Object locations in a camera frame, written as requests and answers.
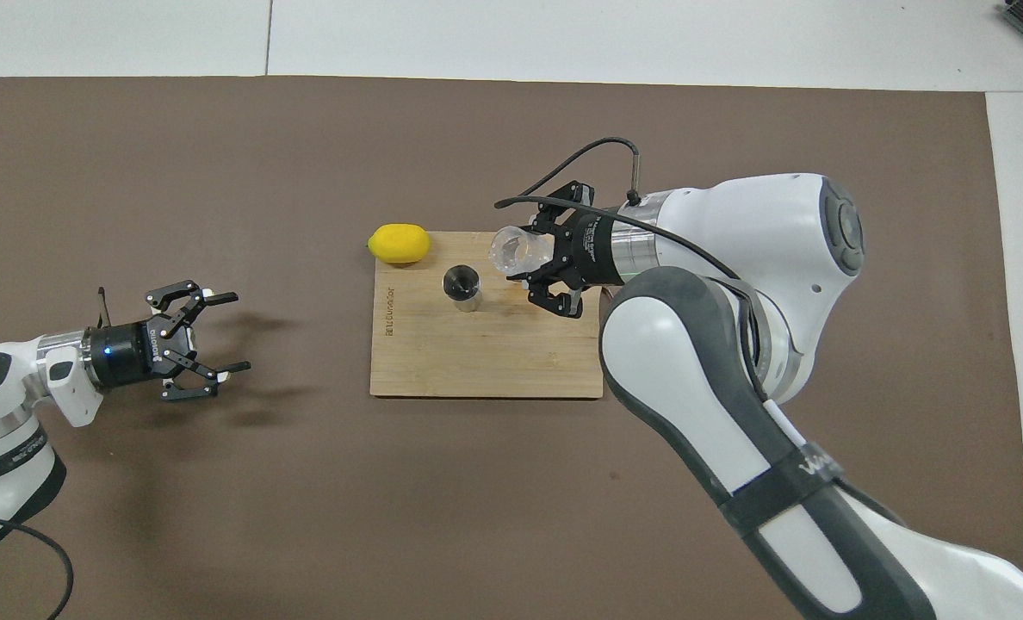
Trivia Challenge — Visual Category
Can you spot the clear shot glass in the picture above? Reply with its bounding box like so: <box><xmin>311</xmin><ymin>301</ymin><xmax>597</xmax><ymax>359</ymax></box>
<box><xmin>487</xmin><ymin>226</ymin><xmax>555</xmax><ymax>278</ymax></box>

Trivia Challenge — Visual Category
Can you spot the yellow lemon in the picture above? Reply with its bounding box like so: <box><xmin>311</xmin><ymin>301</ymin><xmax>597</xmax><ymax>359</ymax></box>
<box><xmin>367</xmin><ymin>223</ymin><xmax>431</xmax><ymax>264</ymax></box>

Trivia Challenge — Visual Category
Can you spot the steel jigger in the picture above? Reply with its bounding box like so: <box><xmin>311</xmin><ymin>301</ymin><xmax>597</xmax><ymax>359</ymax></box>
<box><xmin>441</xmin><ymin>264</ymin><xmax>484</xmax><ymax>313</ymax></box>

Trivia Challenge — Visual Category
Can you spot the wooden cutting board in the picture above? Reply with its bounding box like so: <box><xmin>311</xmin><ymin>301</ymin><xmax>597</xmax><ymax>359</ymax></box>
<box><xmin>369</xmin><ymin>231</ymin><xmax>616</xmax><ymax>400</ymax></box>

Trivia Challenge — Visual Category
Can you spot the brown table mat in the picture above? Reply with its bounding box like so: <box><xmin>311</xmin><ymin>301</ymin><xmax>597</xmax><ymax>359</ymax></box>
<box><xmin>0</xmin><ymin>76</ymin><xmax>1023</xmax><ymax>620</ymax></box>

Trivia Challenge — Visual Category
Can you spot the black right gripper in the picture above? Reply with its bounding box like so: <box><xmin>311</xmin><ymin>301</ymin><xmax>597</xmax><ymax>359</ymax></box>
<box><xmin>524</xmin><ymin>180</ymin><xmax>620</xmax><ymax>319</ymax></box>

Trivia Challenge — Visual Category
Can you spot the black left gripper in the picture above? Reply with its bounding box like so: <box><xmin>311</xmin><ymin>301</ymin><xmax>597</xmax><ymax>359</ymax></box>
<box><xmin>81</xmin><ymin>280</ymin><xmax>252</xmax><ymax>403</ymax></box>

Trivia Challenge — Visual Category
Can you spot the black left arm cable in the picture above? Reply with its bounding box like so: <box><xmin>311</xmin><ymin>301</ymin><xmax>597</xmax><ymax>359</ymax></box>
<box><xmin>0</xmin><ymin>287</ymin><xmax>112</xmax><ymax>620</ymax></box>

